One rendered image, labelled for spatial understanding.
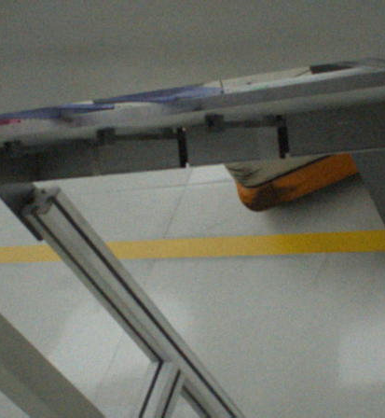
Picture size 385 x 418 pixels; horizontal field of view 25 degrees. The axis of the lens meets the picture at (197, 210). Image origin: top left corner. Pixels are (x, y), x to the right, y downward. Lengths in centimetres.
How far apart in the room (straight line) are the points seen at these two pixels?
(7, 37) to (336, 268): 142
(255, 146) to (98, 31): 59
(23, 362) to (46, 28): 111
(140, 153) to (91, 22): 67
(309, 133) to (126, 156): 21
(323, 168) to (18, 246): 83
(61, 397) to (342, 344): 48
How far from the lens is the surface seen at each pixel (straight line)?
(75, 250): 105
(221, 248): 178
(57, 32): 23
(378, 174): 142
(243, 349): 160
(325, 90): 58
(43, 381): 135
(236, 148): 83
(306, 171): 166
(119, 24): 23
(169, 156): 87
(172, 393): 122
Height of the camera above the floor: 119
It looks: 39 degrees down
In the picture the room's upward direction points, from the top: 34 degrees counter-clockwise
